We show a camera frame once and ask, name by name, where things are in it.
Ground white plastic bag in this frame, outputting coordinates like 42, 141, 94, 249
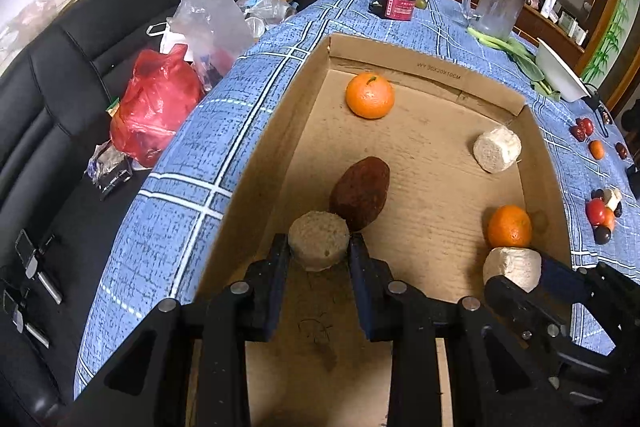
146, 21, 188, 55

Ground cardboard box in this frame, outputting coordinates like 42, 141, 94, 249
185, 33, 573, 427

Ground white bowl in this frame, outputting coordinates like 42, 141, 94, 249
535, 38, 591, 104

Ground large brown date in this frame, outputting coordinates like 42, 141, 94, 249
329, 156, 392, 233

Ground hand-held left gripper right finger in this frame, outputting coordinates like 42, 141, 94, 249
350, 233, 581, 427

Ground red plastic bag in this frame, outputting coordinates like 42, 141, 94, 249
109, 44, 205, 168

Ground large red tomato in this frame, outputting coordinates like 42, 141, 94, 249
585, 198, 608, 225

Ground clear plastic packet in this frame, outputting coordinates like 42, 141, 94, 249
87, 142, 135, 202

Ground clear plastic bag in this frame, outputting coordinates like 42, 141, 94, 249
167, 0, 256, 88

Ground black leather sofa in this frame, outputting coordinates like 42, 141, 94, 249
0, 0, 268, 427

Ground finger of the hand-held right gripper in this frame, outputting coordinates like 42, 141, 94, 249
541, 257, 591, 303
486, 274, 566, 343

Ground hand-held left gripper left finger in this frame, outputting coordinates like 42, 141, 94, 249
60, 234, 291, 427

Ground green leafy vegetables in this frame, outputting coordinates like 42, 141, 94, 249
467, 27, 563, 100

